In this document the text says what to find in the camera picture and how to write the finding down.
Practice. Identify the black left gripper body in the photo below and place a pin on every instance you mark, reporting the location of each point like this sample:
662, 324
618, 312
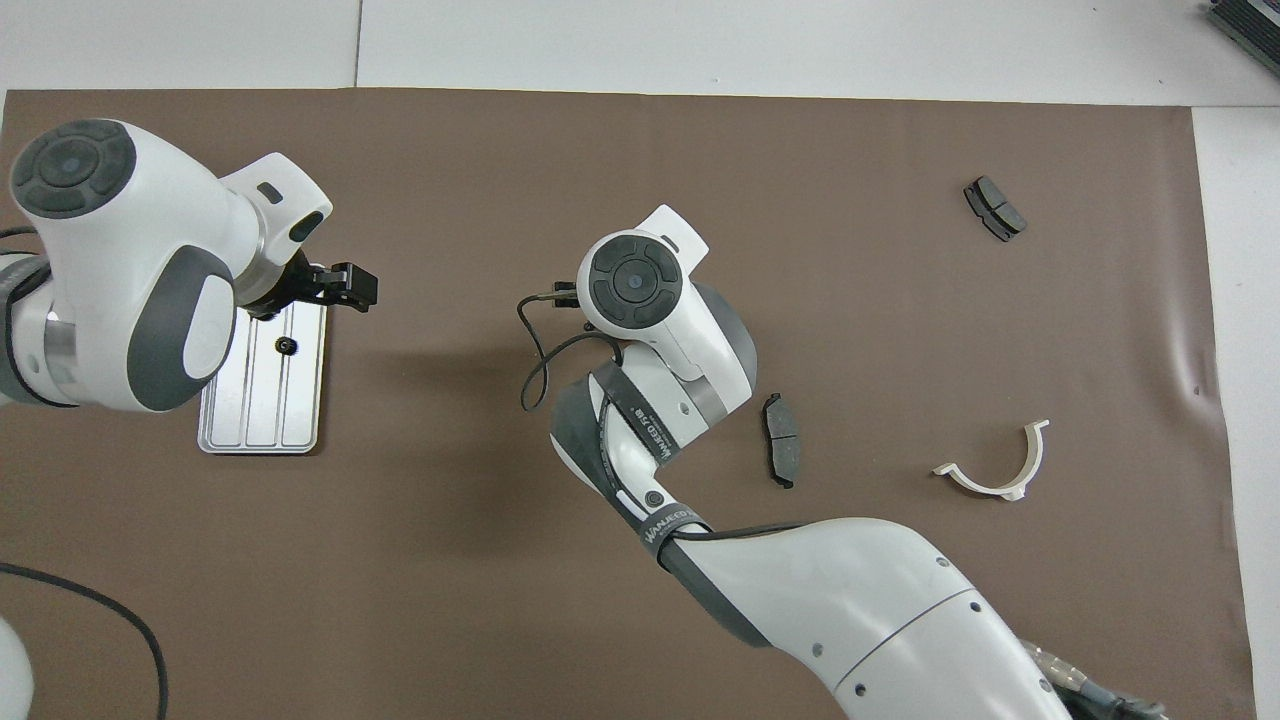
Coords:
305, 285

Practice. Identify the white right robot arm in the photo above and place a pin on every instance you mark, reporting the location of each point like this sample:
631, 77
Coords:
850, 600

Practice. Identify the brown table mat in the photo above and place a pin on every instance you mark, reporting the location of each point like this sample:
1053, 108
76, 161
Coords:
450, 600

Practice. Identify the short dark brake pad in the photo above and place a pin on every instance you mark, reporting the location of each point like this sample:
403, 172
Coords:
995, 208

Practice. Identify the white curved plastic bracket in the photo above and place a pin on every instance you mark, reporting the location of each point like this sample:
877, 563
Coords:
985, 487

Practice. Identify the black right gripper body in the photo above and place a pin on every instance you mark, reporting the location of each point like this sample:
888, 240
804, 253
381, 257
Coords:
567, 288

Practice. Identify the grey ribbed device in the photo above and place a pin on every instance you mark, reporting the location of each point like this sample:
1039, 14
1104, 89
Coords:
1250, 25

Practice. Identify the long dark brake pad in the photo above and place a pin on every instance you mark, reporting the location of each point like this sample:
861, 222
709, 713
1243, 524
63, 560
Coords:
782, 440

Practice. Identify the silver metal tray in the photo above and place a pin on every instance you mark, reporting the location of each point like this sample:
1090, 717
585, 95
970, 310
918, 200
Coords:
262, 420

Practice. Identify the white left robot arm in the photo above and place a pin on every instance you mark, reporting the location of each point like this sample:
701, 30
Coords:
110, 260

